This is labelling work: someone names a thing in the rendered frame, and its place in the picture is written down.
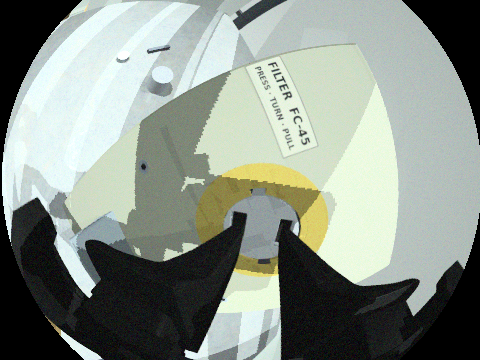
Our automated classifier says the small grey bar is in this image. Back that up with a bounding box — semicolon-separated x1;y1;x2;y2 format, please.
147;45;171;53

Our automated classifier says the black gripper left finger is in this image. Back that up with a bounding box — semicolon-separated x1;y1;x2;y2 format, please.
85;221;244;353

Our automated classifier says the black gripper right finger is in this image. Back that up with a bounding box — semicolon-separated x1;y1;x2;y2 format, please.
277;229;420;360

